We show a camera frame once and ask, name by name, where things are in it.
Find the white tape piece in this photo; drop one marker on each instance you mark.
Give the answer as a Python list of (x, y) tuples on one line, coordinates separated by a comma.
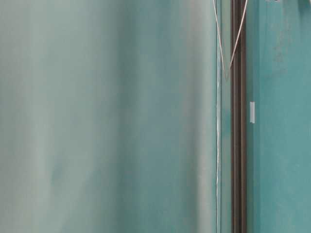
[(252, 112)]

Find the black aluminium frame rail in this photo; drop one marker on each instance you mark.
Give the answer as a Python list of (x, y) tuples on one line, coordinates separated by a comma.
[(238, 115)]

